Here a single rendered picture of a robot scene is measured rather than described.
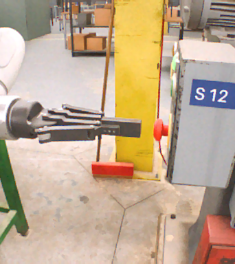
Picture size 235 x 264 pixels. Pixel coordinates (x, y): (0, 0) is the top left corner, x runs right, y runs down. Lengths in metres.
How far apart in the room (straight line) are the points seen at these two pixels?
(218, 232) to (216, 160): 0.41
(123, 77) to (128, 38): 0.24
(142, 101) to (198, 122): 1.32
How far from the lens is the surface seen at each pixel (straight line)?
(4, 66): 0.61
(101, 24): 5.60
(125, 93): 1.67
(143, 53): 1.59
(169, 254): 1.12
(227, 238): 0.78
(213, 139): 0.38
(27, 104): 0.50
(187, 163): 0.40
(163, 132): 0.45
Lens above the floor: 1.19
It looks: 28 degrees down
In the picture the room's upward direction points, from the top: straight up
